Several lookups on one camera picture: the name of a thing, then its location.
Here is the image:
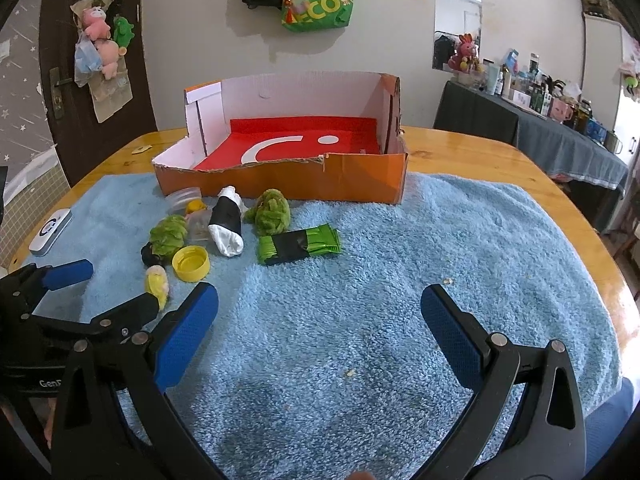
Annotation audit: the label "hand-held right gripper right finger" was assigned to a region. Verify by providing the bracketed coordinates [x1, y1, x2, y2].
[420, 284, 588, 480]

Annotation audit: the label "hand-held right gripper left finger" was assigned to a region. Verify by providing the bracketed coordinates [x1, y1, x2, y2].
[50, 282, 236, 480]

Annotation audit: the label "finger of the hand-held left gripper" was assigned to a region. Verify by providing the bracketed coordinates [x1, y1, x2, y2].
[30, 291, 161, 347]
[0, 259, 95, 318]

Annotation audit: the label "yellow and white figurine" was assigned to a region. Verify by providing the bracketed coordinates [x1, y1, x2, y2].
[145, 266, 171, 311]

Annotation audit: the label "yellow bottle cap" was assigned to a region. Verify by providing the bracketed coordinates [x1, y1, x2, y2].
[171, 246, 211, 282]

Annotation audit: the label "green yarn ball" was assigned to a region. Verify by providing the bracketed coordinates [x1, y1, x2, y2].
[243, 188, 292, 236]
[150, 214, 190, 257]

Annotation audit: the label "clear plastic wrapper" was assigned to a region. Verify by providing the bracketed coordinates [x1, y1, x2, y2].
[186, 210, 215, 248]

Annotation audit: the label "black and white sock roll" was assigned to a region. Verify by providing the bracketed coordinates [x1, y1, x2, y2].
[207, 186, 250, 258]

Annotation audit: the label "clear plastic lid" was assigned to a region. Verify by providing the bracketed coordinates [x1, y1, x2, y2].
[165, 186, 203, 211]

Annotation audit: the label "green packets with black band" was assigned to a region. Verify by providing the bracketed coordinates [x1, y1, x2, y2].
[257, 223, 342, 266]

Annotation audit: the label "orange cardboard box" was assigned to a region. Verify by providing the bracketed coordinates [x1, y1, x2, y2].
[152, 71, 410, 205]

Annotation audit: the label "white flat device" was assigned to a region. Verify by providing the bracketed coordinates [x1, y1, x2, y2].
[28, 208, 73, 257]

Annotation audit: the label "light blue towel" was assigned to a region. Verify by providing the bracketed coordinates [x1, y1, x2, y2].
[10, 172, 623, 480]

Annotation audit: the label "blue denim trousers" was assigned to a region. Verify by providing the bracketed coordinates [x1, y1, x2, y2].
[585, 377, 640, 466]

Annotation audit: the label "clear hanging paper bag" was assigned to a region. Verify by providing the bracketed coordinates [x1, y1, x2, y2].
[90, 77, 133, 123]

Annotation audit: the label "side table with dark cloth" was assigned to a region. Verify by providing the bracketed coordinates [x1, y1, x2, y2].
[432, 79, 630, 233]

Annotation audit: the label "blue face mask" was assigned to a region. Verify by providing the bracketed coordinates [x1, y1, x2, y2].
[74, 40, 103, 88]

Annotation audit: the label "pink plush toy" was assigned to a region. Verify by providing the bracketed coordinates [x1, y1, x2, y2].
[95, 39, 126, 81]
[81, 6, 112, 40]

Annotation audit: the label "dark brown door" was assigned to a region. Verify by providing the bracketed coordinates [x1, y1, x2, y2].
[39, 0, 158, 188]

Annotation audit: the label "green plush toy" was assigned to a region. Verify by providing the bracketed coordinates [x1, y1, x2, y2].
[112, 16, 136, 53]

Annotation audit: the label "pink bunny plush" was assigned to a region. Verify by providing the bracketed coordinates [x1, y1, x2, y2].
[447, 33, 483, 73]

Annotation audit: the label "green hanging toy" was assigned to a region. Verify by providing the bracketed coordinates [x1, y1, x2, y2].
[620, 57, 640, 98]

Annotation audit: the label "white refrigerator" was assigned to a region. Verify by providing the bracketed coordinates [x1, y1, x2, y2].
[582, 12, 640, 161]

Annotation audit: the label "dark suitcase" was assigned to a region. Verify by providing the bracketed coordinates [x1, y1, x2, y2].
[580, 0, 613, 20]

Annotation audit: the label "metal door handle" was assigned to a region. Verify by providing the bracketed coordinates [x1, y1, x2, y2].
[49, 66, 68, 121]

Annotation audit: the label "wall mirror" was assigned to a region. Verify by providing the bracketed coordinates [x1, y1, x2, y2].
[431, 0, 482, 72]

